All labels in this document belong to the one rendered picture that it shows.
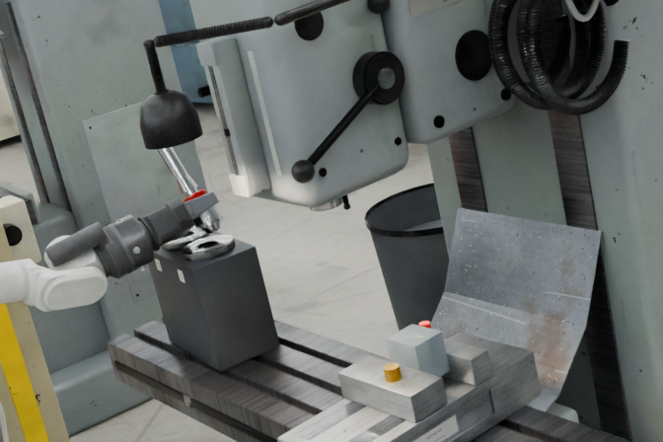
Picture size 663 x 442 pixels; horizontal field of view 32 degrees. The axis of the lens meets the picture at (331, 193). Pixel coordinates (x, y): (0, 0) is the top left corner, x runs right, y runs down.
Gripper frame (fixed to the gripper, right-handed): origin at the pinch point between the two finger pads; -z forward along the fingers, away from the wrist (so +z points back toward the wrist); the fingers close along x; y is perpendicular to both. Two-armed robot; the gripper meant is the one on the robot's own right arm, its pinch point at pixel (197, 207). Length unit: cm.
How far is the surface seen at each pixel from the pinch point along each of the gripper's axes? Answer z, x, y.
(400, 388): 0, -50, 38
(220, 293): 4.6, -3.6, 14.7
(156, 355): 15.8, 16.9, 18.5
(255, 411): 11.5, -15.9, 33.4
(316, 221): -138, 370, 0
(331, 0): -10, -69, -8
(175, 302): 9.7, 8.9, 12.0
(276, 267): -97, 327, 11
